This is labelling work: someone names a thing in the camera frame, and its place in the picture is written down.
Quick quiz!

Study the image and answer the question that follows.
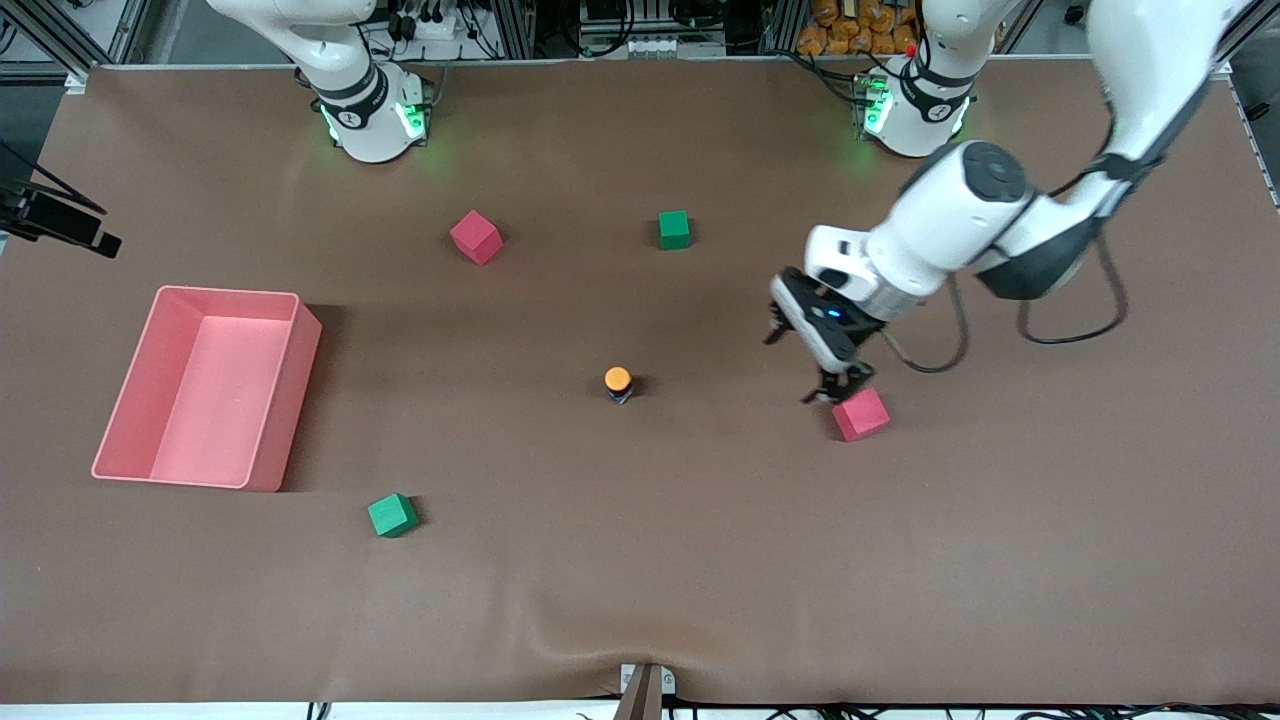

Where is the pink foam cube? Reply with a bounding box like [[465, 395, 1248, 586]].
[[449, 209, 504, 267], [832, 387, 892, 443]]

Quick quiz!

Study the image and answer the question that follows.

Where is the pink plastic bin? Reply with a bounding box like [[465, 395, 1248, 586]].
[[90, 285, 324, 493]]

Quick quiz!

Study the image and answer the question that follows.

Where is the brown table cover mat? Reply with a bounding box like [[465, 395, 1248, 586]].
[[0, 55, 1280, 706]]

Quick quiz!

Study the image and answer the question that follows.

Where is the orange bag pile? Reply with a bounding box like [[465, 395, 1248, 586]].
[[798, 0, 926, 56]]

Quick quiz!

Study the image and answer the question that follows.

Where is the white connector block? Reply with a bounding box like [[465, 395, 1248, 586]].
[[578, 36, 726, 59]]

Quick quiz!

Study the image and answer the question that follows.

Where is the white power strip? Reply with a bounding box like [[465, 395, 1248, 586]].
[[395, 10, 471, 43]]

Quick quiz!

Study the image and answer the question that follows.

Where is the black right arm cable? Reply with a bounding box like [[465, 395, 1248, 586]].
[[0, 140, 109, 216]]

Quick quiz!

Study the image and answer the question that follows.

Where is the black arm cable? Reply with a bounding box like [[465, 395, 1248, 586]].
[[0, 140, 109, 216], [880, 90, 1131, 376]]

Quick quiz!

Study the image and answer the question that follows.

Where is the aluminium frame post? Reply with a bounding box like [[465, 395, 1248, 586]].
[[1205, 0, 1280, 79], [0, 0, 151, 96], [765, 0, 801, 56], [495, 0, 536, 59]]

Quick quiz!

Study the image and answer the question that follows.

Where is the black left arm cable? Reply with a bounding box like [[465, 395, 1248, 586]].
[[880, 90, 1131, 376]]

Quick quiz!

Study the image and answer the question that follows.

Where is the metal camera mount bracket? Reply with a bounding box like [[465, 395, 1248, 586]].
[[612, 662, 677, 720]]

